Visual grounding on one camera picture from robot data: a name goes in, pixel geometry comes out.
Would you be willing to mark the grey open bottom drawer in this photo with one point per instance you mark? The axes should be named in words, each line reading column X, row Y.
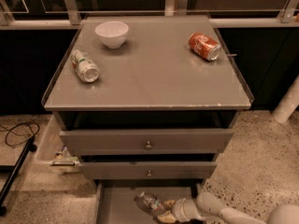
column 116, row 198

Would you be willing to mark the white ceramic bowl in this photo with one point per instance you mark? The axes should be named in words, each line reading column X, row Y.
column 112, row 34

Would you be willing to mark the clear plastic water bottle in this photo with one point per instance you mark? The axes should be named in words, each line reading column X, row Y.
column 150, row 204

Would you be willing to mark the silver green soda can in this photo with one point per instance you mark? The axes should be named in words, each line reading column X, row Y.
column 84, row 66

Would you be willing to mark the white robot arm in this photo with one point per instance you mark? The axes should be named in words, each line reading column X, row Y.
column 206, row 205

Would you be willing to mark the grey middle drawer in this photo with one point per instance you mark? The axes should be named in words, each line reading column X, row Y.
column 148, row 170

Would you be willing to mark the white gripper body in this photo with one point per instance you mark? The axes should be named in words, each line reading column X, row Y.
column 177, row 208

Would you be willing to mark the red cola can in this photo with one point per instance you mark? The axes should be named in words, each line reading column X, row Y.
column 205, row 46

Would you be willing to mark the clear plastic storage bin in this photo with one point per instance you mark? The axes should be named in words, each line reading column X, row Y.
column 51, row 151

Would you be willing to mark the grey drawer cabinet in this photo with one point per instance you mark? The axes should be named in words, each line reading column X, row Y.
column 153, row 81

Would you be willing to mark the grey top drawer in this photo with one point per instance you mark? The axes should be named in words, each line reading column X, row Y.
column 146, row 141

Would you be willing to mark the black stand leg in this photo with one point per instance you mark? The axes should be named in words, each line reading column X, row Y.
column 13, row 170

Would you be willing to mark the metal railing frame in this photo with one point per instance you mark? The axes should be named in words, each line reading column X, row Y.
column 71, row 14

